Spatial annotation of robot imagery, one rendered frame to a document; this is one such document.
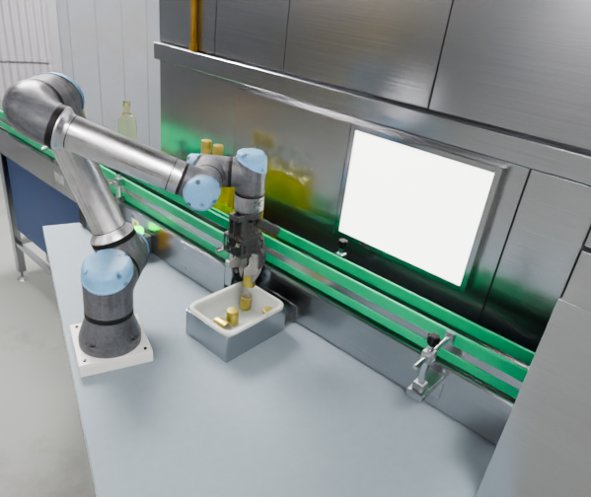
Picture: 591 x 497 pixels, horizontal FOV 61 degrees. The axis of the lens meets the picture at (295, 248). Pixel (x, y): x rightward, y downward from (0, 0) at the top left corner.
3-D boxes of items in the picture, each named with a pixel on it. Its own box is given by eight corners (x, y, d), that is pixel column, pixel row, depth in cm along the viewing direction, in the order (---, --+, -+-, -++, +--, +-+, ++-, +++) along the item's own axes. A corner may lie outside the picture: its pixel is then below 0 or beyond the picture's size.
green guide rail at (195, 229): (230, 259, 152) (231, 236, 148) (227, 260, 151) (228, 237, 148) (-7, 120, 249) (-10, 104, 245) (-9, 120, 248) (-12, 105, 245)
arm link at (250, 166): (234, 145, 125) (268, 148, 125) (232, 186, 130) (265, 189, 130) (232, 154, 118) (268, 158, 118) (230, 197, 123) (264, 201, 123)
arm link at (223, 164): (182, 161, 115) (230, 166, 116) (189, 148, 125) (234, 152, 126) (182, 193, 118) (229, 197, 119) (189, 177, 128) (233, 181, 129)
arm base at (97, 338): (82, 364, 120) (79, 329, 115) (75, 327, 132) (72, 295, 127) (147, 351, 127) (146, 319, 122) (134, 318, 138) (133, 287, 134)
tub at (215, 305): (284, 328, 146) (287, 304, 142) (226, 362, 131) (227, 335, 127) (244, 302, 156) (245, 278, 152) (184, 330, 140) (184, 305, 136)
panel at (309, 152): (468, 290, 132) (507, 166, 117) (463, 294, 130) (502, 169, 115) (237, 183, 182) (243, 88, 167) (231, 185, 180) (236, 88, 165)
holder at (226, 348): (296, 322, 150) (299, 301, 146) (226, 363, 131) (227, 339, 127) (256, 298, 160) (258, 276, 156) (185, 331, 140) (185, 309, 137)
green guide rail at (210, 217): (248, 252, 157) (250, 230, 153) (245, 253, 156) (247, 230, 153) (9, 119, 254) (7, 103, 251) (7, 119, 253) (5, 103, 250)
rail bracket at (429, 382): (442, 395, 124) (466, 320, 114) (407, 432, 112) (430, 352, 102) (424, 385, 127) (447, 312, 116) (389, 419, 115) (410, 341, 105)
